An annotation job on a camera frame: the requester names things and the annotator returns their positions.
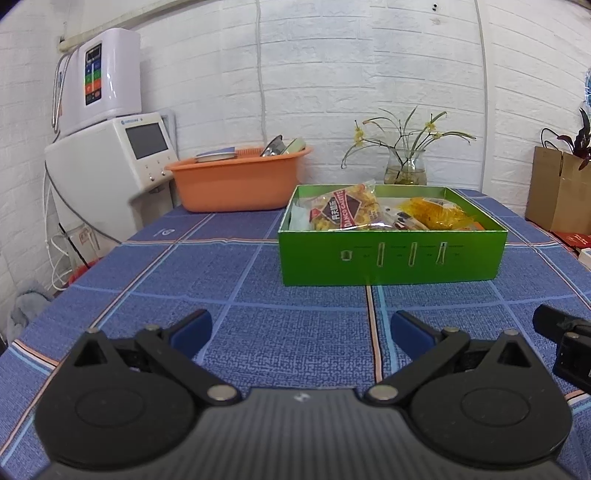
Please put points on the dark red leafy plant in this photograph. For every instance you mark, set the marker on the dark red leafy plant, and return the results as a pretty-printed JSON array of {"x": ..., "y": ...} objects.
[{"x": 579, "y": 141}]

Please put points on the blue checkered tablecloth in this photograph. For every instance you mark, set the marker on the blue checkered tablecloth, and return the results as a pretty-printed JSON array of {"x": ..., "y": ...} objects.
[{"x": 184, "y": 277}]

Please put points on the large blue paper fan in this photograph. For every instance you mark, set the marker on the large blue paper fan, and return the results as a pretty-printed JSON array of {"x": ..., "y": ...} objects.
[{"x": 588, "y": 92}]

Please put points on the red bucket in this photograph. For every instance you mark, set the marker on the red bucket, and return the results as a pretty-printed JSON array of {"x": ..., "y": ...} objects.
[{"x": 83, "y": 272}]

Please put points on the metal bowl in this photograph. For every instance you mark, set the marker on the metal bowl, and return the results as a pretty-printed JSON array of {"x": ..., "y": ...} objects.
[{"x": 271, "y": 146}]

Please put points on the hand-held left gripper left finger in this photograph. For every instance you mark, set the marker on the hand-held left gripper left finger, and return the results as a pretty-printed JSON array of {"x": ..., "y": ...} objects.
[{"x": 194, "y": 328}]

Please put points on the white water purifier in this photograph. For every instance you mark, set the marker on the white water purifier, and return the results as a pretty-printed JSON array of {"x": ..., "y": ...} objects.
[{"x": 115, "y": 74}]

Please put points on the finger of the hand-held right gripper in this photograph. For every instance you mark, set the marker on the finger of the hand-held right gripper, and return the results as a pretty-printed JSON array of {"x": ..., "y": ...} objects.
[{"x": 551, "y": 321}]

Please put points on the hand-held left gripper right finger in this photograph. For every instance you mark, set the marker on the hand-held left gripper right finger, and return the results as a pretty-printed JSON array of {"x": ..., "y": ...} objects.
[{"x": 406, "y": 328}]

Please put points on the glass vase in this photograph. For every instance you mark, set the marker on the glass vase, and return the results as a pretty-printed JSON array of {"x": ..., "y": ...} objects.
[{"x": 405, "y": 170}]

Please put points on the beige wall pipe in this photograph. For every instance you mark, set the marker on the beige wall pipe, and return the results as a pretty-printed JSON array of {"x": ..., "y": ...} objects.
[{"x": 152, "y": 21}]

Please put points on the orange plastic basin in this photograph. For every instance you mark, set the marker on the orange plastic basin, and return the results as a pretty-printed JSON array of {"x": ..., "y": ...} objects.
[{"x": 235, "y": 187}]

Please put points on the red book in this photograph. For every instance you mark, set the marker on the red book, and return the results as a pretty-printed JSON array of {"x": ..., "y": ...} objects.
[{"x": 575, "y": 239}]

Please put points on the white power strip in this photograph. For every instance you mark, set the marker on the white power strip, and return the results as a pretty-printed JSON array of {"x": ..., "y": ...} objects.
[{"x": 585, "y": 259}]

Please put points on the brown paper bag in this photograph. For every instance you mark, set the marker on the brown paper bag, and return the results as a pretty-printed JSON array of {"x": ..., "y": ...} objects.
[{"x": 554, "y": 189}]

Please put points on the green cardboard box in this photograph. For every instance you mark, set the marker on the green cardboard box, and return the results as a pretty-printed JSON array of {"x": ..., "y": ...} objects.
[{"x": 392, "y": 258}]

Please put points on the grey cloth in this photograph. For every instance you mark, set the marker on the grey cloth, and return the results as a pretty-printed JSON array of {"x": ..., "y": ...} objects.
[{"x": 27, "y": 309}]

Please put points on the yellow cake packet with barcode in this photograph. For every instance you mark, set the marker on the yellow cake packet with barcode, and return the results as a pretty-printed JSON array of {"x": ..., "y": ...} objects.
[{"x": 434, "y": 212}]

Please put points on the yellow-flowered orchid plant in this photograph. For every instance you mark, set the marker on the yellow-flowered orchid plant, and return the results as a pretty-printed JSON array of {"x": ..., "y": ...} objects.
[{"x": 411, "y": 131}]

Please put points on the clear packet red label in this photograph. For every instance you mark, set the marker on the clear packet red label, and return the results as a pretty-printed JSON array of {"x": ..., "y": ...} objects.
[{"x": 344, "y": 210}]

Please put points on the pale green dish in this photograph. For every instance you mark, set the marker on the pale green dish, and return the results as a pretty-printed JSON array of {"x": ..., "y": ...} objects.
[{"x": 293, "y": 146}]

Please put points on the white machine with screen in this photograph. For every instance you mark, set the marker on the white machine with screen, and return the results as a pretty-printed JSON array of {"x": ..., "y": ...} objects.
[{"x": 92, "y": 170}]

